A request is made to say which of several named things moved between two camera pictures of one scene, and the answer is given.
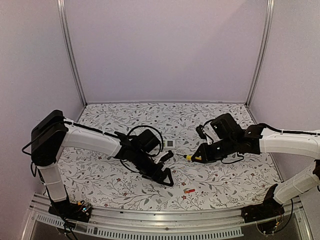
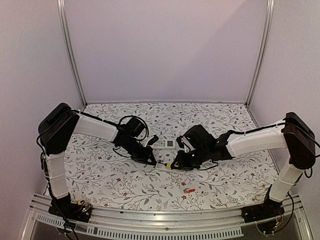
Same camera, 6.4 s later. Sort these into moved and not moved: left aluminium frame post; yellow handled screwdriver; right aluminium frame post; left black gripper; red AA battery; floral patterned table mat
Moved: yellow handled screwdriver; left black gripper
Not moved: floral patterned table mat; red AA battery; right aluminium frame post; left aluminium frame post
